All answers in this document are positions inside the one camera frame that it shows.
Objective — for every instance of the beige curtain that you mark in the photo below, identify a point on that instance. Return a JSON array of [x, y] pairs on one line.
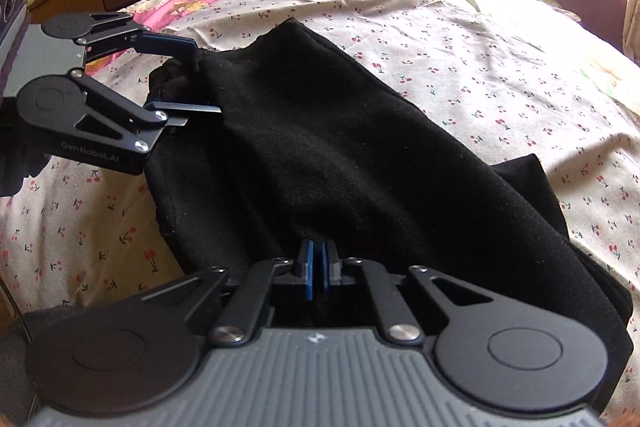
[[634, 17]]

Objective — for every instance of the beige crumpled paper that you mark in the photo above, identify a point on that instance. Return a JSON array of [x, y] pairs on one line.
[[555, 2]]

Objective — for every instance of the cherry print bedsheet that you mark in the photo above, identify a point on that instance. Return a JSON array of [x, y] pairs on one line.
[[450, 72]]

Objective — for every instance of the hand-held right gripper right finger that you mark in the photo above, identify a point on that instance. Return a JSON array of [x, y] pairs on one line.
[[327, 269]]

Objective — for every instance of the black pants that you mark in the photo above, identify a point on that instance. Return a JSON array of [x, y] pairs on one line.
[[350, 157]]

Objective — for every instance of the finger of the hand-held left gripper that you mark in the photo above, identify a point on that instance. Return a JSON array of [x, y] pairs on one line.
[[165, 43], [145, 119]]

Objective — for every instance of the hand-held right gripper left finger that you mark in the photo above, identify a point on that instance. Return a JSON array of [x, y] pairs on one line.
[[309, 272]]

